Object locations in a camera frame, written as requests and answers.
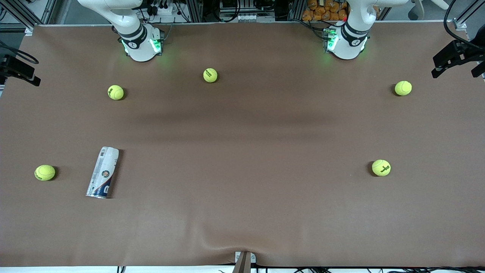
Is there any white blue tennis ball can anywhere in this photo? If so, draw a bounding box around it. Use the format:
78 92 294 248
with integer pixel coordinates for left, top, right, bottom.
86 146 119 199

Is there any pile of orange items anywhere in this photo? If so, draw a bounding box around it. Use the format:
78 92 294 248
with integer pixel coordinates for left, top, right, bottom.
301 0 348 22

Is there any white power strip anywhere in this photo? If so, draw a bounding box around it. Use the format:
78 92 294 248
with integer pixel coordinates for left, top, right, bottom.
152 3 179 16

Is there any white connector block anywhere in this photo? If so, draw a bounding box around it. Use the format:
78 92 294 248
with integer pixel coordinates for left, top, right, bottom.
219 13 263 22

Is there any brown table mat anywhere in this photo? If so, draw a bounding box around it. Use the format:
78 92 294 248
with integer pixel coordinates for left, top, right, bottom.
0 22 485 268

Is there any aluminium frame strut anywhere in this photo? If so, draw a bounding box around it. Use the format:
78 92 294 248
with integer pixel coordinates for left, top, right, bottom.
453 0 485 31
0 0 57 36

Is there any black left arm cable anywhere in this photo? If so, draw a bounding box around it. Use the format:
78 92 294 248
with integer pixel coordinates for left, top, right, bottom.
443 0 485 50

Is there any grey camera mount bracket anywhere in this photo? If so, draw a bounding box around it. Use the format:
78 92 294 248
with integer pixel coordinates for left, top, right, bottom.
234 251 257 273

